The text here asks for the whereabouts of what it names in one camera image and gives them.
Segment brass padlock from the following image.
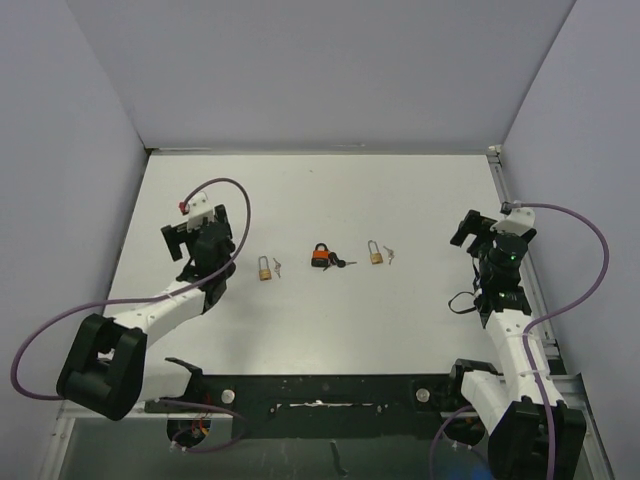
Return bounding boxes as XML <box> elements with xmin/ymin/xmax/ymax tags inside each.
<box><xmin>367</xmin><ymin>240</ymin><xmax>384</xmax><ymax>265</ymax></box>
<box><xmin>258</xmin><ymin>255</ymin><xmax>272</xmax><ymax>281</ymax></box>

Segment small keys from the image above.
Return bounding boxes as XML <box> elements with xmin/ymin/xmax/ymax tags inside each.
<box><xmin>273</xmin><ymin>257</ymin><xmax>282</xmax><ymax>278</ymax></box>
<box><xmin>383</xmin><ymin>246</ymin><xmax>395</xmax><ymax>264</ymax></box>

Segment black headed keys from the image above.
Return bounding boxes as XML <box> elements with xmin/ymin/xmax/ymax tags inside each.
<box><xmin>323</xmin><ymin>252</ymin><xmax>356</xmax><ymax>271</ymax></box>

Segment orange black padlock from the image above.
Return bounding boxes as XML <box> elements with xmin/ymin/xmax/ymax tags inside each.
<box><xmin>311</xmin><ymin>242</ymin><xmax>331</xmax><ymax>269</ymax></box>

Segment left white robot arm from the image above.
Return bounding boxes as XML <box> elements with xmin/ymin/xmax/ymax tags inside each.
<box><xmin>56</xmin><ymin>204</ymin><xmax>236</xmax><ymax>421</ymax></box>

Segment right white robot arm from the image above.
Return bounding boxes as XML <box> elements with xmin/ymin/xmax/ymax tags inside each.
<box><xmin>445</xmin><ymin>207</ymin><xmax>586</xmax><ymax>479</ymax></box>

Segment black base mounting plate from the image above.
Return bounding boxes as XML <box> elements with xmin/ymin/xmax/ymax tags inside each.
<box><xmin>144</xmin><ymin>359</ymin><xmax>497</xmax><ymax>440</ymax></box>

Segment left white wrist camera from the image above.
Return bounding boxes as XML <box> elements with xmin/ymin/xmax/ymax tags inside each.
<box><xmin>177</xmin><ymin>191</ymin><xmax>214</xmax><ymax>232</ymax></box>

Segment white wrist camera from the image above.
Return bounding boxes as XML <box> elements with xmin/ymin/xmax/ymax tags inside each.
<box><xmin>177</xmin><ymin>191</ymin><xmax>214</xmax><ymax>232</ymax></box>
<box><xmin>494</xmin><ymin>202</ymin><xmax>535</xmax><ymax>236</ymax></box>

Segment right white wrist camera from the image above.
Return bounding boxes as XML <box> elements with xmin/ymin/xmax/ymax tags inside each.
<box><xmin>494</xmin><ymin>202</ymin><xmax>535</xmax><ymax>236</ymax></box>

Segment aluminium frame rail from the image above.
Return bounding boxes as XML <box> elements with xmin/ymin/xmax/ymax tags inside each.
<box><xmin>489</xmin><ymin>143</ymin><xmax>624</xmax><ymax>479</ymax></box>

